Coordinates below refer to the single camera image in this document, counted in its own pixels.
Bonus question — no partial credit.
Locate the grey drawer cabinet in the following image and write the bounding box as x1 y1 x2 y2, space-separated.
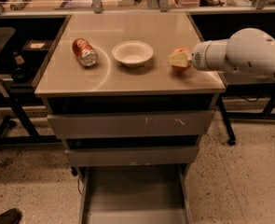
31 11 228 224

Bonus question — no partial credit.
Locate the white paper bowl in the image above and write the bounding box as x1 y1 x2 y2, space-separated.
112 41 154 68

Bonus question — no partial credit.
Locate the red soda can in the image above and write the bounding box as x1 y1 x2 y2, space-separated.
72 38 98 67

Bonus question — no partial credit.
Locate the grey middle drawer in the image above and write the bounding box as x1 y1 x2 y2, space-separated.
65 147 199 167

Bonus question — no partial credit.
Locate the grey top drawer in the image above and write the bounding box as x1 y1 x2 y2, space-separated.
48 110 214 139

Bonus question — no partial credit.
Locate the red apple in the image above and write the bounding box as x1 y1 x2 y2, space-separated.
171 47 191 72

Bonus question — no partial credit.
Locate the black shoe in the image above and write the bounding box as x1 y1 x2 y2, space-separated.
0 208 21 224

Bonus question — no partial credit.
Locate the black table leg with caster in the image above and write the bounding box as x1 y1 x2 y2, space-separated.
217 97 236 146

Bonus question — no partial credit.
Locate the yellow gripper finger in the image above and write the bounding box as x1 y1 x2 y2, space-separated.
167 50 191 68

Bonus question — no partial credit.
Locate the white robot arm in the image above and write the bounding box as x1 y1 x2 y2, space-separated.
167 28 275 80

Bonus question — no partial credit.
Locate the grey open bottom drawer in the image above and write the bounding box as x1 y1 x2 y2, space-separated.
78 164 192 224

